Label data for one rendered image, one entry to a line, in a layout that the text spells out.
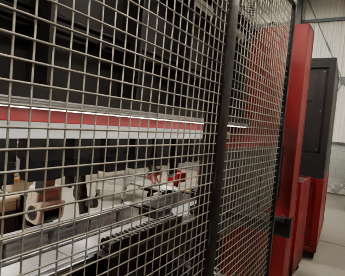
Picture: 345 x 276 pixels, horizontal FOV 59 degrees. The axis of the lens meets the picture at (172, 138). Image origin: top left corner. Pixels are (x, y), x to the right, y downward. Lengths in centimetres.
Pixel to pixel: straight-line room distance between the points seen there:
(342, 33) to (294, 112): 644
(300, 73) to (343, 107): 600
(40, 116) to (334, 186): 798
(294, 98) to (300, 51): 37
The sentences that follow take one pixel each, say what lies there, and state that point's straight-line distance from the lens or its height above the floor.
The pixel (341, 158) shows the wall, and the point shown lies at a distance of 861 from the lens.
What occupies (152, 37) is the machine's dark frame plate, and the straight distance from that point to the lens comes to 166.
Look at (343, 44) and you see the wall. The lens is 887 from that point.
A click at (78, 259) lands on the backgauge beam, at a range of 109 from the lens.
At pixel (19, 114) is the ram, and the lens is 122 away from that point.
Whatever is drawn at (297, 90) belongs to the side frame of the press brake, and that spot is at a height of 178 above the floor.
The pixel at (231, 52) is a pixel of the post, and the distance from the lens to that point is 83.
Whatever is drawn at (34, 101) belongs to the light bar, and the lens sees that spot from 101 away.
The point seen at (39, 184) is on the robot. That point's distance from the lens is 229.
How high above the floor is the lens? 145
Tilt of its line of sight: 3 degrees down
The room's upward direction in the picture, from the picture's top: 5 degrees clockwise
